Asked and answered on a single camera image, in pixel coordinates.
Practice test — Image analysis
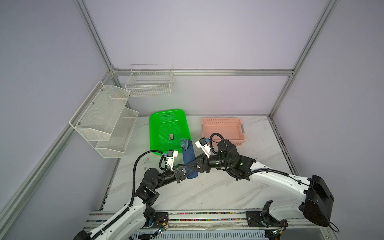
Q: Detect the white wire wall basket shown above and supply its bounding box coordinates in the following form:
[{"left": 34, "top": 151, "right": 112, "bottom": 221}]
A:
[{"left": 125, "top": 65, "right": 174, "bottom": 97}]

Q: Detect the pink plastic basket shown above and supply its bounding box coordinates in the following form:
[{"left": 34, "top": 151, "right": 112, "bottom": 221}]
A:
[{"left": 202, "top": 118, "right": 246, "bottom": 147}]

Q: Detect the white mesh shelf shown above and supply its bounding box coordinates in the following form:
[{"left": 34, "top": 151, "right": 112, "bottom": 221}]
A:
[
  {"left": 96, "top": 108, "right": 139, "bottom": 159},
  {"left": 69, "top": 84, "right": 130, "bottom": 142}
]

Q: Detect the white mesh upper shelf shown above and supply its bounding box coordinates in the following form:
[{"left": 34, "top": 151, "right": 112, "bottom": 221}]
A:
[{"left": 69, "top": 84, "right": 130, "bottom": 142}]

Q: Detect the green plastic basket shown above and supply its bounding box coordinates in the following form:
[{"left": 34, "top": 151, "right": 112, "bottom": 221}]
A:
[{"left": 149, "top": 109, "right": 191, "bottom": 152}]

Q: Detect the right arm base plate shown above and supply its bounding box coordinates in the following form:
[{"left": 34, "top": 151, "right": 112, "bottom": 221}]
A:
[{"left": 246, "top": 211, "right": 288, "bottom": 228}]

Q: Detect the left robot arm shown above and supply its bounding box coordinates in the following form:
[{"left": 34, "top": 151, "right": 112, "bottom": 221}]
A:
[{"left": 74, "top": 166, "right": 194, "bottom": 240}]

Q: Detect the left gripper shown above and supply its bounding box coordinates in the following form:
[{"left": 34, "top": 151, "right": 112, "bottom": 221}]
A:
[{"left": 152, "top": 164, "right": 193, "bottom": 191}]

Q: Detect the white mesh lower shelf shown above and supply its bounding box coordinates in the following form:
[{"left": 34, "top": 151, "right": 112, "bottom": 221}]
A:
[{"left": 96, "top": 108, "right": 139, "bottom": 159}]

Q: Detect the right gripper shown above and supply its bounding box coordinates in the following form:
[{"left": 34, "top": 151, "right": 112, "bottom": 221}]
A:
[{"left": 186, "top": 152, "right": 231, "bottom": 174}]

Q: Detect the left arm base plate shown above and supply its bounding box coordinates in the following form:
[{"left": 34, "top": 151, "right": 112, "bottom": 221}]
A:
[{"left": 143, "top": 212, "right": 169, "bottom": 229}]

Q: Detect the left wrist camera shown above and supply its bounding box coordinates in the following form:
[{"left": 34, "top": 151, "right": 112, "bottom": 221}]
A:
[{"left": 166, "top": 150, "right": 178, "bottom": 170}]

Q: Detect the aluminium mounting rail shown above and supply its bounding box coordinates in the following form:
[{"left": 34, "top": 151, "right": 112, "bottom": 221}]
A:
[{"left": 80, "top": 207, "right": 331, "bottom": 233}]

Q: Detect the blue plastic fork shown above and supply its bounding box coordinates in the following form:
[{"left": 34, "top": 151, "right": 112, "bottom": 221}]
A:
[{"left": 180, "top": 138, "right": 186, "bottom": 149}]

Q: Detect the dark blue paper napkin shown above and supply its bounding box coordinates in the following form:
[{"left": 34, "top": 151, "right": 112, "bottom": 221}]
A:
[{"left": 182, "top": 140, "right": 198, "bottom": 179}]

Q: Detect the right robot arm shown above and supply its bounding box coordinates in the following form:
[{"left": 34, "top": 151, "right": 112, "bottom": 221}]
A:
[{"left": 187, "top": 140, "right": 334, "bottom": 227}]

